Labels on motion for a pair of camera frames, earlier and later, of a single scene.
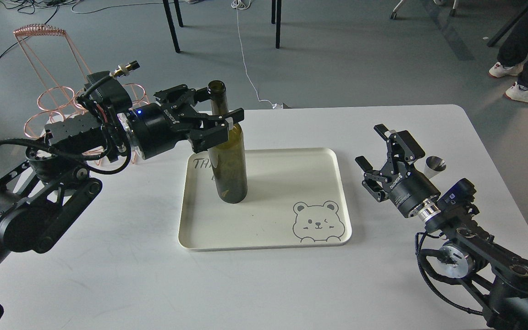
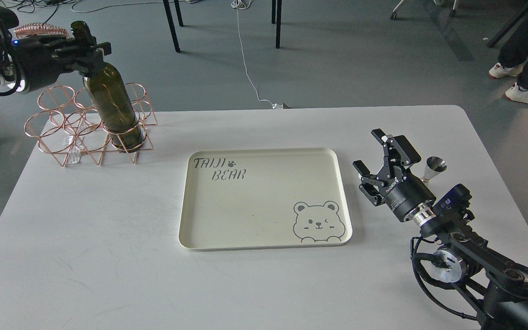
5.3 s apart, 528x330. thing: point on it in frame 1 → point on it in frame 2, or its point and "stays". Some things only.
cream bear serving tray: (296, 198) stays
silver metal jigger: (433, 165) stays
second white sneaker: (497, 70) stays
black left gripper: (159, 127) → (41, 58)
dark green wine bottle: (229, 160) → (107, 90)
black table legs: (278, 15) stays
